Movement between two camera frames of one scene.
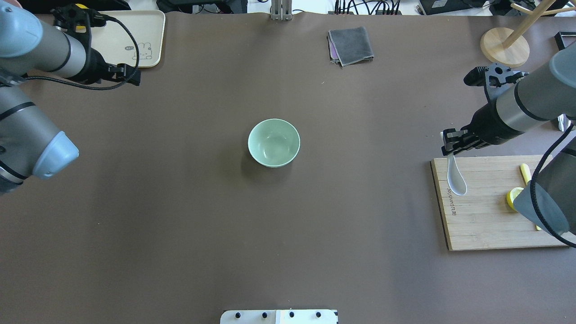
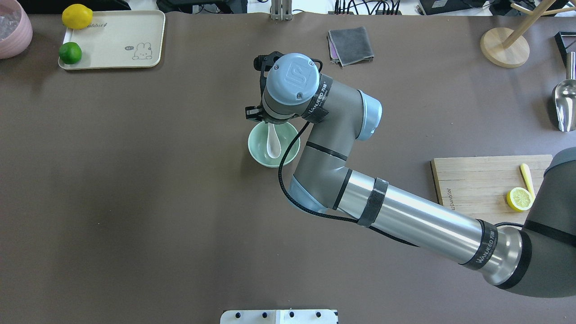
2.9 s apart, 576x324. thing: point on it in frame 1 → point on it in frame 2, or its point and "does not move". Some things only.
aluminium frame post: (281, 10) does not move
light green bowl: (273, 142) does not move
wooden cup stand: (510, 49) does not move
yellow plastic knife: (526, 173) does not move
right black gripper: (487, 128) → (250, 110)
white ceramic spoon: (456, 179) → (273, 147)
